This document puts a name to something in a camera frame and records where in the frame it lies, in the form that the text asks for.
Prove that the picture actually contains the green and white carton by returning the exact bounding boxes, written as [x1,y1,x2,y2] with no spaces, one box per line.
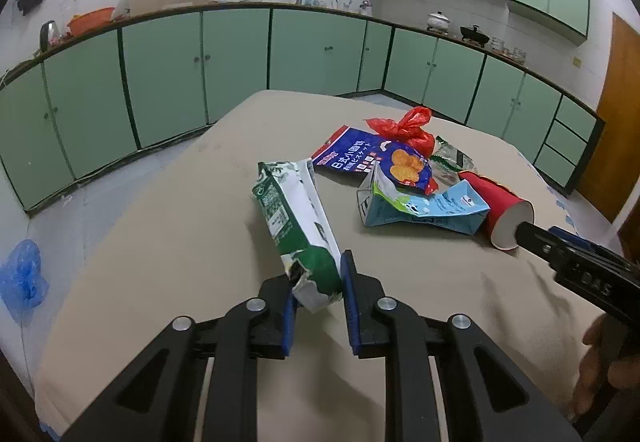
[252,159,346,314]

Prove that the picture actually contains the red paper cup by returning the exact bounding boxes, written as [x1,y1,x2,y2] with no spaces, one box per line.
[457,170,536,252]

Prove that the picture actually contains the blue snack packet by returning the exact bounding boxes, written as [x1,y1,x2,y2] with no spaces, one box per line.
[311,124,442,196]

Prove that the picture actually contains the blue plastic bag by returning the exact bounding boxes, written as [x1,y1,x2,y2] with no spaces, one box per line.
[0,239,51,324]

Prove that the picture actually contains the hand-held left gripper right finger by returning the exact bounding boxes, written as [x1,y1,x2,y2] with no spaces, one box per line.
[340,249,581,442]

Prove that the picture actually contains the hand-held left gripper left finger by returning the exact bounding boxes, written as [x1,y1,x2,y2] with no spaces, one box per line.
[62,275,301,442]

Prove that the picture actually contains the beige tablecloth with scalloped trim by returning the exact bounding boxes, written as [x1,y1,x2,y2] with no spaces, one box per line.
[32,90,640,442]

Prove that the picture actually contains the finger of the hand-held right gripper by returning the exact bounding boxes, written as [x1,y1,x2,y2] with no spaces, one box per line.
[516,220,567,274]
[548,226,627,269]

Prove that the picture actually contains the green lower kitchen cabinets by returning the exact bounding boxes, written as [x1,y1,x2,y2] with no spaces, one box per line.
[0,2,606,216]

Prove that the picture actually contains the black cooking pot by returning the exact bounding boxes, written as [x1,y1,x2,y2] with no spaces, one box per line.
[459,24,489,44]

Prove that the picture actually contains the light blue and white carton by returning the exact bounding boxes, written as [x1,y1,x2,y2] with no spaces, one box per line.
[356,162,491,236]

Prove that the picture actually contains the brown wooden door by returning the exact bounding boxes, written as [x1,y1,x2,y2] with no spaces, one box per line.
[575,12,640,224]

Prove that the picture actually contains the orange plastic basin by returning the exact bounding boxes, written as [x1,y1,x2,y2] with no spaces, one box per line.
[67,7,115,36]

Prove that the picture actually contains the person's right hand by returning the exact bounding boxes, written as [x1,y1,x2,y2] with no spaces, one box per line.
[572,311,640,423]

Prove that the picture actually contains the green and silver wrapper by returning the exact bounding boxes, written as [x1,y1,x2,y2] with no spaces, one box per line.
[432,135,479,174]

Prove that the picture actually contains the knotted red plastic bag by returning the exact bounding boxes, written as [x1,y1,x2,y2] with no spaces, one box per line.
[365,106,437,156]

